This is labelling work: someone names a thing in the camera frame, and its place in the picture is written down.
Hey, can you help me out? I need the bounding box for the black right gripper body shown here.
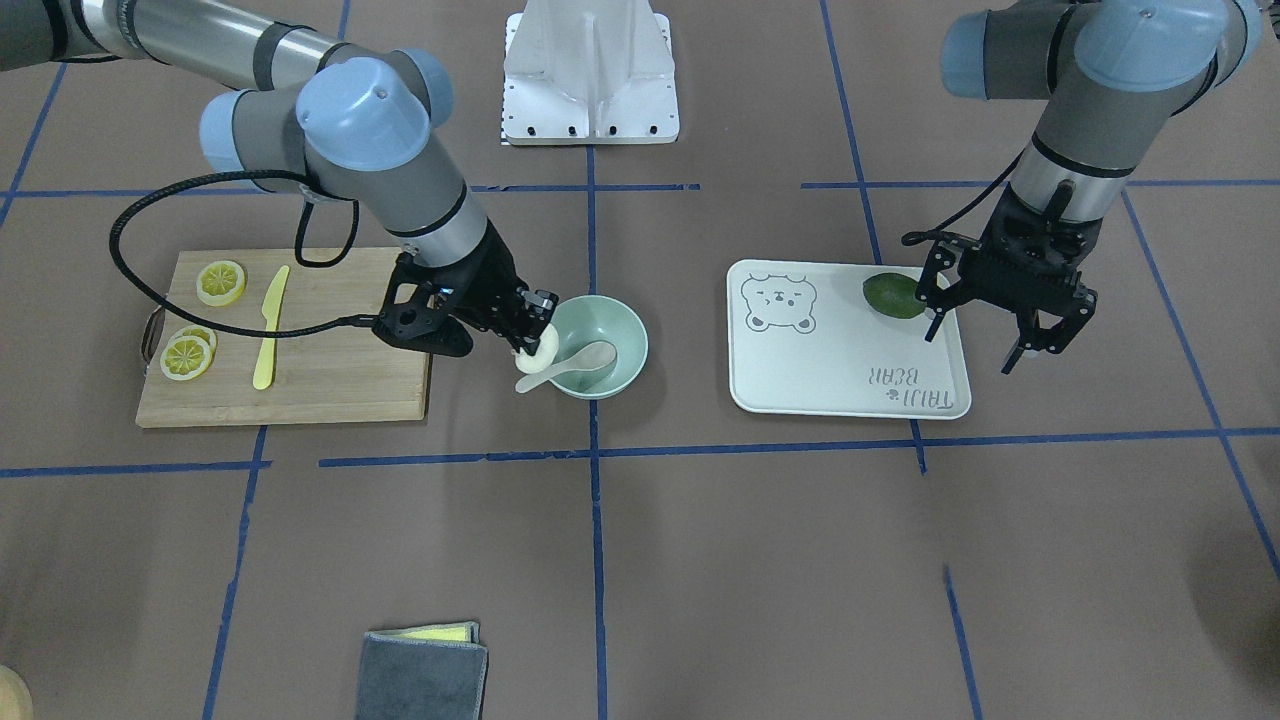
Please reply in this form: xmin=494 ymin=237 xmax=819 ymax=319
xmin=372 ymin=223 xmax=531 ymax=357

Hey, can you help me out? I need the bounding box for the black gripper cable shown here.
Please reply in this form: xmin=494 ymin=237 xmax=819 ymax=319
xmin=108 ymin=170 xmax=381 ymax=341

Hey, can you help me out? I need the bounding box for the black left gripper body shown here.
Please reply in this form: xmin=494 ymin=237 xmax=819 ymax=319
xmin=915 ymin=184 xmax=1100 ymax=346

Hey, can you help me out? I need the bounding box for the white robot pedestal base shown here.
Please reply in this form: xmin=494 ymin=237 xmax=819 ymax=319
xmin=500 ymin=1 xmax=681 ymax=146

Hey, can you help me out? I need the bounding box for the grey folded cloth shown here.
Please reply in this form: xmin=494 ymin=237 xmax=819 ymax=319
xmin=355 ymin=621 xmax=488 ymax=719

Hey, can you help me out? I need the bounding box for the yellow plastic knife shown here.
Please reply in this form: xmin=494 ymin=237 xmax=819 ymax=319
xmin=252 ymin=265 xmax=291 ymax=391

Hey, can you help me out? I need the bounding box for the white steamed bun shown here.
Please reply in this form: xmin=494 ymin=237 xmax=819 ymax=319
xmin=515 ymin=324 xmax=561 ymax=375

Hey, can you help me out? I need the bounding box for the lemon slice upper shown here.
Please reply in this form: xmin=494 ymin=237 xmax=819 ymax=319
xmin=195 ymin=259 xmax=247 ymax=307

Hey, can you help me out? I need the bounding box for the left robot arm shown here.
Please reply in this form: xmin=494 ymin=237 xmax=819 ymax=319
xmin=902 ymin=1 xmax=1271 ymax=373

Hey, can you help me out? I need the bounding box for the bamboo cutting board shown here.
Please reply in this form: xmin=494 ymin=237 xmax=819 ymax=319
xmin=136 ymin=249 xmax=431 ymax=428

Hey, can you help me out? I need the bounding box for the green avocado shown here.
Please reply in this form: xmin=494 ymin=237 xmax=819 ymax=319
xmin=861 ymin=272 xmax=927 ymax=320

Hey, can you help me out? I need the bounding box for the lemon slice behind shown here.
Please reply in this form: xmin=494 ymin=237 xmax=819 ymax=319
xmin=168 ymin=324 xmax=218 ymax=354

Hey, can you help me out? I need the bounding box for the white bear tray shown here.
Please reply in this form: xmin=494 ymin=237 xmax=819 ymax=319
xmin=726 ymin=259 xmax=973 ymax=420

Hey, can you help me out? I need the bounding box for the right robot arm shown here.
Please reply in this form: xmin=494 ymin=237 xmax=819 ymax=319
xmin=3 ymin=1 xmax=558 ymax=357

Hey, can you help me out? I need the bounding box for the translucent white spoon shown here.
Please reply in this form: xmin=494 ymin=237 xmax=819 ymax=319
xmin=515 ymin=341 xmax=617 ymax=395

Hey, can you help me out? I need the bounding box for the yellow sponge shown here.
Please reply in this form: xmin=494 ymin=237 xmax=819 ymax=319
xmin=387 ymin=621 xmax=477 ymax=643

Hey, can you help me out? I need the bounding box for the mint green bowl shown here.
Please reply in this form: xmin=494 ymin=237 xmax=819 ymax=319
xmin=550 ymin=293 xmax=649 ymax=400

